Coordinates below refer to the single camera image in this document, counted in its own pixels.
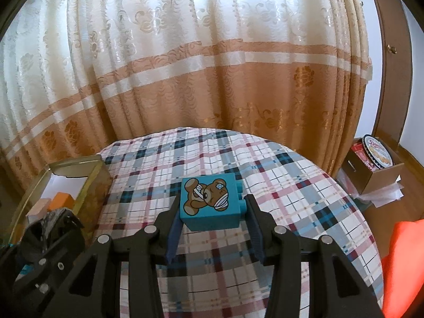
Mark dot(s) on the gold rectangular box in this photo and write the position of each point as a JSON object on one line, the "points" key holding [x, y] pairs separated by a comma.
{"points": [[94, 185]]}

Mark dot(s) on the cream and orange floral curtain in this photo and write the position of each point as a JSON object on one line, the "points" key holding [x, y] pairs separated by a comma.
{"points": [[198, 39]]}

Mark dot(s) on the round cookie tin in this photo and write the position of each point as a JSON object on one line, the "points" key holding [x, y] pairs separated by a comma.
{"points": [[377, 150]]}

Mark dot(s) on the plaid tablecloth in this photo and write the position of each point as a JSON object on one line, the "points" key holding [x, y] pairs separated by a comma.
{"points": [[298, 188]]}

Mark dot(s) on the brown wooden door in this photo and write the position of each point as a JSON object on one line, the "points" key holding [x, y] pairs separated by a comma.
{"points": [[391, 13]]}

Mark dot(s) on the brown cardboard box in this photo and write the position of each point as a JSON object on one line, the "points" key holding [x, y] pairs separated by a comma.
{"points": [[381, 179]]}

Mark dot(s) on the orange building block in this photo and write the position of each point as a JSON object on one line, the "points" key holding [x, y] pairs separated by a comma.
{"points": [[61, 200]]}

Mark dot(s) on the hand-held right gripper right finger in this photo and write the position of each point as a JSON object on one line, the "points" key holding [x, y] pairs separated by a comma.
{"points": [[256, 235]]}

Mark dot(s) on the teal bear print block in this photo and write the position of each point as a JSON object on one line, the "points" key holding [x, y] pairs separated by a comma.
{"points": [[205, 202]]}

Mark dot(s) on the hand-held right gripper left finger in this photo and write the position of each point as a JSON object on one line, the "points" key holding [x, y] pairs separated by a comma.
{"points": [[174, 235]]}

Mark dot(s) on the orange cloth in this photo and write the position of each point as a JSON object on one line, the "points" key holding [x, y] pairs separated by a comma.
{"points": [[404, 255]]}

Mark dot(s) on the red snack packet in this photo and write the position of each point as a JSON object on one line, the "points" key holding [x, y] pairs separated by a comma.
{"points": [[361, 155]]}

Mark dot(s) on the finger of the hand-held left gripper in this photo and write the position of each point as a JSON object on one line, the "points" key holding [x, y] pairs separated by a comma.
{"points": [[66, 248]]}

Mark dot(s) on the brass door knob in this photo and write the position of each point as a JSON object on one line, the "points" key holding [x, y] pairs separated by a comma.
{"points": [[392, 48]]}

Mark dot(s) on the white crumpled plastic sheet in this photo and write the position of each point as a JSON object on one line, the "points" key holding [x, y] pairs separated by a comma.
{"points": [[391, 193]]}

